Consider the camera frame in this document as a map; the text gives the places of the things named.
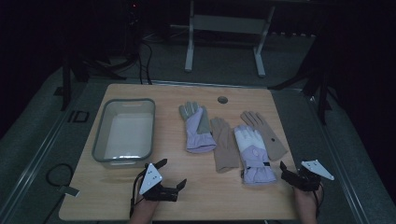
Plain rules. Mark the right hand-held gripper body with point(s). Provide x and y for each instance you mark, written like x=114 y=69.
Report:
x=306 y=182

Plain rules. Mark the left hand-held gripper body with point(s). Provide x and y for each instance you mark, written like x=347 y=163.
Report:
x=151 y=180

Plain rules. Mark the white purple ski glove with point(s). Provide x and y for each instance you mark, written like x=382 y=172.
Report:
x=253 y=152

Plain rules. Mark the beige glove with dark button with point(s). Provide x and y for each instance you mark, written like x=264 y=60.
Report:
x=271 y=137

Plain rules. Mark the clear plastic bin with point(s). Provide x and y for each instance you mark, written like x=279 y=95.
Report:
x=127 y=133

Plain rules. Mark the purple grey glove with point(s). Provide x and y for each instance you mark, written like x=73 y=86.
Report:
x=196 y=130

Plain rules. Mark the plain beige glove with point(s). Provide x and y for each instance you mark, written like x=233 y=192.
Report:
x=225 y=149

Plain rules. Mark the person's right hand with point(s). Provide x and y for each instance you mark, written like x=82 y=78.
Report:
x=306 y=200

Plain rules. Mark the person's left hand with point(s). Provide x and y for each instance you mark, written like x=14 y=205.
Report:
x=144 y=207

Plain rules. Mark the grey table grommet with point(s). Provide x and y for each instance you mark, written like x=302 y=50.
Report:
x=222 y=100

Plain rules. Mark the black tripod stand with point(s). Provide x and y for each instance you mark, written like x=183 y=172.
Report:
x=322 y=84
x=66 y=81

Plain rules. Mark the dark equipment with red light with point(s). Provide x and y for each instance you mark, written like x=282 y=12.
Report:
x=134 y=18

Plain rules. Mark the silver floor rail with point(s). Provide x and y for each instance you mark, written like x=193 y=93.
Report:
x=339 y=161
x=37 y=158

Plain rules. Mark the white metal stand frame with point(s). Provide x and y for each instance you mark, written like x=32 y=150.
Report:
x=229 y=24

